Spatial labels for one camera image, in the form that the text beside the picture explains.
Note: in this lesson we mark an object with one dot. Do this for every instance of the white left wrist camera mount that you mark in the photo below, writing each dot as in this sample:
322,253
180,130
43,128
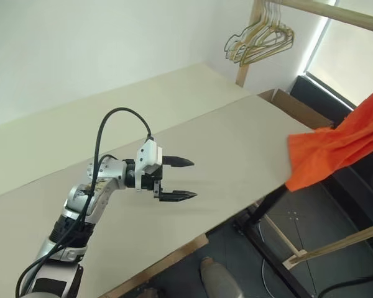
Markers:
147,153

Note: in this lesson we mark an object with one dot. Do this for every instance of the black panel under window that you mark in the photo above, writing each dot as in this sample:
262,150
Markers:
320,96

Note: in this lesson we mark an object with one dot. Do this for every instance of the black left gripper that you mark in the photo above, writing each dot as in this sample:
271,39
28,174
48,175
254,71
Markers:
150,183

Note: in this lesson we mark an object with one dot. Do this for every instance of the white window blind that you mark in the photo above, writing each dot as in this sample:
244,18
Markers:
354,52

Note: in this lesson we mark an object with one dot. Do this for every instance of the thin wooden strut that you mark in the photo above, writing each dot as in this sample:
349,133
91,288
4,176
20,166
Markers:
283,234

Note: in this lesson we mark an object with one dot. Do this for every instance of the black table frame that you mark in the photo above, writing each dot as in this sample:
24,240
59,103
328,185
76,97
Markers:
267,205

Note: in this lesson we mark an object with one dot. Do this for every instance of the brown cardboard box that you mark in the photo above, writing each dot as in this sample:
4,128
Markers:
293,107

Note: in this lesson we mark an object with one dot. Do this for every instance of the wooden base beam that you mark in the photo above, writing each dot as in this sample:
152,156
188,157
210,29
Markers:
338,245

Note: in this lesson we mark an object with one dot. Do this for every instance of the wooden rack post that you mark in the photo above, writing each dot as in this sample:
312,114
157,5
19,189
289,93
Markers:
245,71

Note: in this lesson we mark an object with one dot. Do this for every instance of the orange shorts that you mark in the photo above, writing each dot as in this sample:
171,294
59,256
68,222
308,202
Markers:
329,149

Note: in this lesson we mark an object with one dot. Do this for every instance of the wooden rack bar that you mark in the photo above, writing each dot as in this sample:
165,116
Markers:
345,14

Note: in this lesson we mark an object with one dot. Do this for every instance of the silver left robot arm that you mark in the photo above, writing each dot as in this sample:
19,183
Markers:
107,177

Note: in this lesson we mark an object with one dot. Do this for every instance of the grey rounded shape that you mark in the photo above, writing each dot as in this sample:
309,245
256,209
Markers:
219,279

